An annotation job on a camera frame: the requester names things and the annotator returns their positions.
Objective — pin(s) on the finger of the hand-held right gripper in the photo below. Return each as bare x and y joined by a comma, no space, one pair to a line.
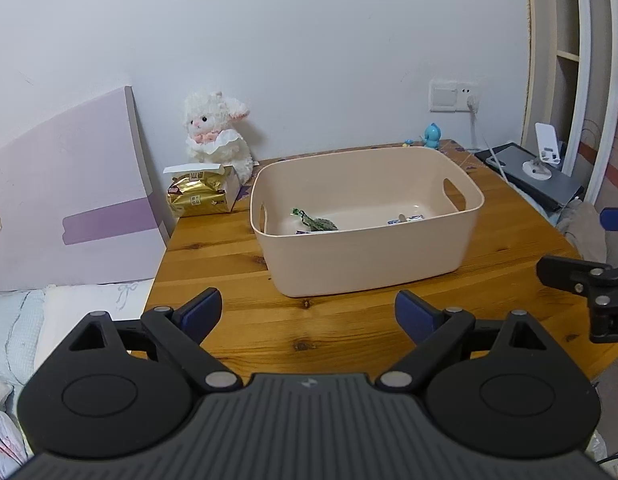
616,220
564,272

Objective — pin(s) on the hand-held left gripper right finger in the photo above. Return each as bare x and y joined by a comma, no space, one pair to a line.
416,315

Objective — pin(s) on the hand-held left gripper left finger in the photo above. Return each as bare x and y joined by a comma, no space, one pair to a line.
201,315

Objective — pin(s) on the beige plastic storage bin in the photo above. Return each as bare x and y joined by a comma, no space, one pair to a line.
364,255

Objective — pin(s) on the blue and white patterned box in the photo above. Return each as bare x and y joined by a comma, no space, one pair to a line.
415,218

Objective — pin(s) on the grey clothing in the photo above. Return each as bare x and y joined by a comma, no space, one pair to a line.
584,230

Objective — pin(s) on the grey laptop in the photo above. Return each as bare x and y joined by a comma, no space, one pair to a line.
564,187

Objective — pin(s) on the white phone stand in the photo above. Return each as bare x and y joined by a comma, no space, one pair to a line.
548,140

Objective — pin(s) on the gold tissue pack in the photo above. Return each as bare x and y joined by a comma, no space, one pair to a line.
199,197

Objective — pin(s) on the blue bird figurine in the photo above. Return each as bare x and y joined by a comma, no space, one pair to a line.
433,136

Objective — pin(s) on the white plush lamb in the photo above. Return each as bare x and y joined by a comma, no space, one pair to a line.
214,130

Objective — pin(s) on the wooden shelf unit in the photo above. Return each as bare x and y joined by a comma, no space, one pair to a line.
544,35

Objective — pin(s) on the lilac headboard panel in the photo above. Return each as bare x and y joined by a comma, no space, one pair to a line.
64,170

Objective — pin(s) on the white curved frame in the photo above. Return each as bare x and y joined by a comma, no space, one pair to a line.
594,85

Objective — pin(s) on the white wall socket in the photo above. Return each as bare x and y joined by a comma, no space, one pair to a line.
470,91

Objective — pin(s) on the white wall switch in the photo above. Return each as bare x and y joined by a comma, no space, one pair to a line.
442,96

